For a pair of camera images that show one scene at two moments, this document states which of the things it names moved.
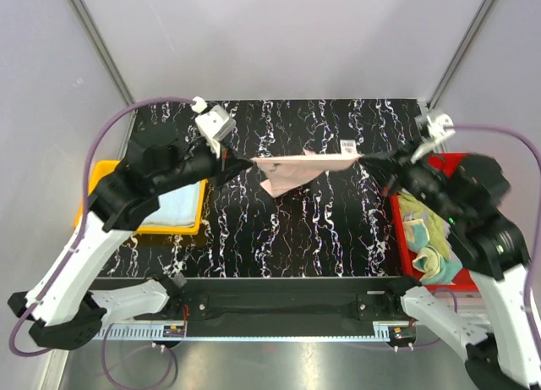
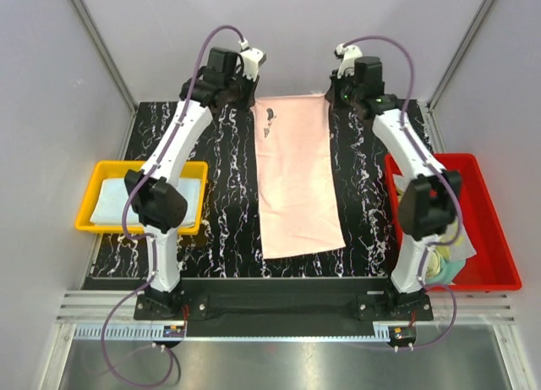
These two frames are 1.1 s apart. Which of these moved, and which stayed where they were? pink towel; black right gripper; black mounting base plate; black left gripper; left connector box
Moved: black right gripper; pink towel; black left gripper
Stayed: black mounting base plate; left connector box
